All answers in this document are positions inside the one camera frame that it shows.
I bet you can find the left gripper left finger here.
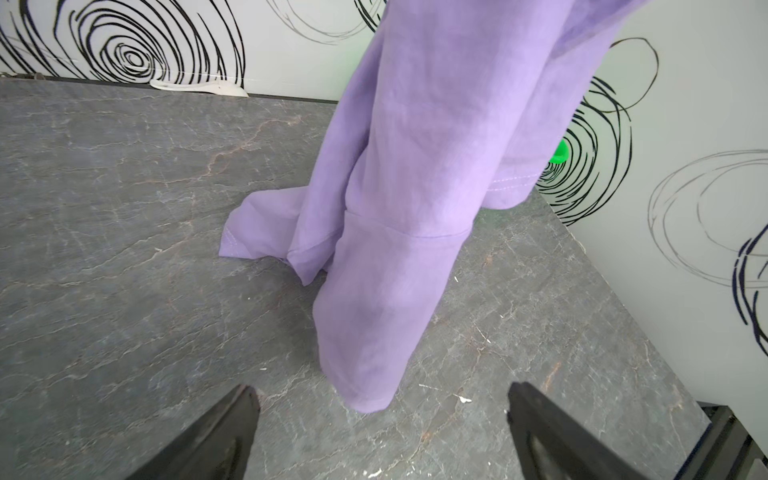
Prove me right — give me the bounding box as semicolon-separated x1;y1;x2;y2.
127;385;261;480

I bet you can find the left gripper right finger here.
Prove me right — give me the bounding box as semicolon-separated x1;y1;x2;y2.
507;382;644;479

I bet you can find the green plastic basket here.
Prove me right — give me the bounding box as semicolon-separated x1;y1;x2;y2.
549;139;570;165

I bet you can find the purple t-shirt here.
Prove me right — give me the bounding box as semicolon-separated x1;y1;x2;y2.
220;1;637;413

